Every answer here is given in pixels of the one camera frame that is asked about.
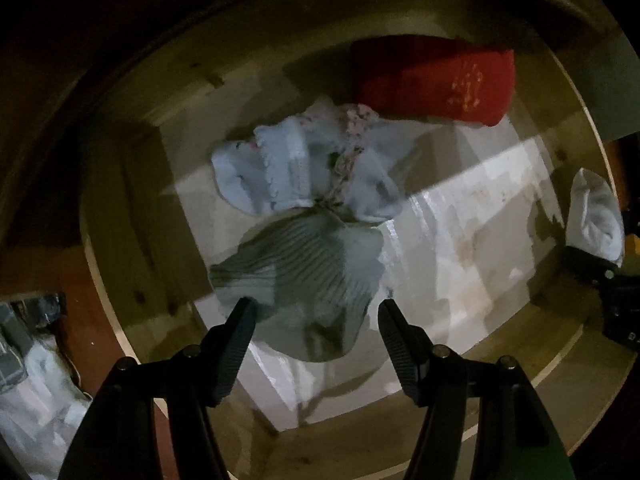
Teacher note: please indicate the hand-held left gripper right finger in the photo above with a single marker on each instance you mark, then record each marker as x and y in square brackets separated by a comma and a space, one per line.
[400, 355]

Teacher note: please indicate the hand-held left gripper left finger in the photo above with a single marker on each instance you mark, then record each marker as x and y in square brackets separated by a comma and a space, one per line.
[235, 350]

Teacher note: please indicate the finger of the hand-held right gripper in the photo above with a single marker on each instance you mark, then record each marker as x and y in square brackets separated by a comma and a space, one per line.
[592, 267]

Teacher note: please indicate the white sock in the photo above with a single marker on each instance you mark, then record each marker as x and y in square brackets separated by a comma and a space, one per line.
[595, 215]

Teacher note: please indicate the grey ribbed sock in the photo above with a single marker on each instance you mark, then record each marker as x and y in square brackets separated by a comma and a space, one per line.
[300, 280]

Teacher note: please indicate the wooden drawer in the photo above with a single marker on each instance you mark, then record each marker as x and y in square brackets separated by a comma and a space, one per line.
[475, 210]

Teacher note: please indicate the red sock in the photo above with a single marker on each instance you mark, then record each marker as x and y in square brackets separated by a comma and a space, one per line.
[425, 80]

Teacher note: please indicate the light blue scalloped sock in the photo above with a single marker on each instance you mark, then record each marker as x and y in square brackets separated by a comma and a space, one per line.
[260, 175]

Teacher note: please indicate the light sock with floral trim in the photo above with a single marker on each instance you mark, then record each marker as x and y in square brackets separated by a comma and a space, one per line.
[375, 175]

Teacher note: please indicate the white floral cloth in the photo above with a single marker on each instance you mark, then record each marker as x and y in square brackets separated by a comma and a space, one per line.
[35, 410]

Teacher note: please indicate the plaid cloth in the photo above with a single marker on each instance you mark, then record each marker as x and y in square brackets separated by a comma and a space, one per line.
[12, 350]

